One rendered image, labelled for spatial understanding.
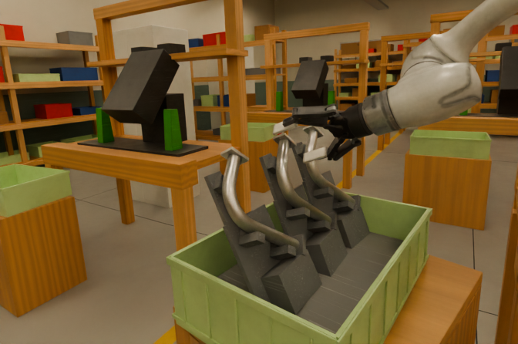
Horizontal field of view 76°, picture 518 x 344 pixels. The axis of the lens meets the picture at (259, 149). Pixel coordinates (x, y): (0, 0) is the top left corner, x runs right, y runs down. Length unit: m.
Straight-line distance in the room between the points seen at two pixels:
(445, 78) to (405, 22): 10.80
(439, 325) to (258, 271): 0.42
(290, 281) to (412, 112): 0.43
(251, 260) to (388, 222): 0.51
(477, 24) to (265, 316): 0.69
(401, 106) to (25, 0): 6.60
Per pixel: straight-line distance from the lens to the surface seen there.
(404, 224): 1.12
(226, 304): 0.71
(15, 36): 6.17
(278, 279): 0.76
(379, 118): 0.73
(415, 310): 0.95
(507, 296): 1.92
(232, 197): 0.71
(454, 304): 1.01
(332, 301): 0.83
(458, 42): 0.84
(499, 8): 0.80
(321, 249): 0.88
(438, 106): 0.70
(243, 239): 0.75
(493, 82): 8.18
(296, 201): 0.84
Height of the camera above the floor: 1.34
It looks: 12 degrees down
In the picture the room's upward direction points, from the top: 2 degrees counter-clockwise
